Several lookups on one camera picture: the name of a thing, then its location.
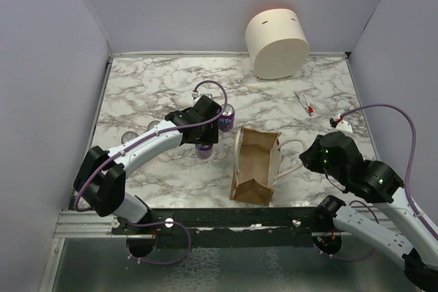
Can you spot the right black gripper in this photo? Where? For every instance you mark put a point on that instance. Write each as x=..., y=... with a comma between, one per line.
x=308, y=156

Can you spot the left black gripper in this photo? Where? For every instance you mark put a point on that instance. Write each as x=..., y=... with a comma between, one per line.
x=211, y=136

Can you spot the purple soda can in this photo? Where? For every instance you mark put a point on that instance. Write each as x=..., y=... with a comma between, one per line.
x=226, y=121

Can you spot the silver top soda can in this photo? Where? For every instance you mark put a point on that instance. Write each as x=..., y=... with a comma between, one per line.
x=203, y=151

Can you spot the red soda can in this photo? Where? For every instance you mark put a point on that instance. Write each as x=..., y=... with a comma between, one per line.
x=128, y=136
x=153, y=125

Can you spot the brown canvas bag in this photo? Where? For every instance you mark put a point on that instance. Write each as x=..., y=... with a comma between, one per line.
x=257, y=165

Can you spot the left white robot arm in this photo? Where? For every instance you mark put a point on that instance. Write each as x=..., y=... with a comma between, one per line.
x=102, y=175

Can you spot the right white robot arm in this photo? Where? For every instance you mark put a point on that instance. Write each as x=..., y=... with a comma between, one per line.
x=413, y=248

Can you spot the red and white pen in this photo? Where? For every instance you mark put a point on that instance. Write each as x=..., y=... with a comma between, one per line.
x=309, y=108

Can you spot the cream cylindrical container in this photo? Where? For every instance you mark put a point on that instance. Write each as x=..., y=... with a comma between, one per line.
x=276, y=44

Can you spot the black mounting rail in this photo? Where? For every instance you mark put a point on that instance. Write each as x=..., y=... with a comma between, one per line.
x=233, y=227

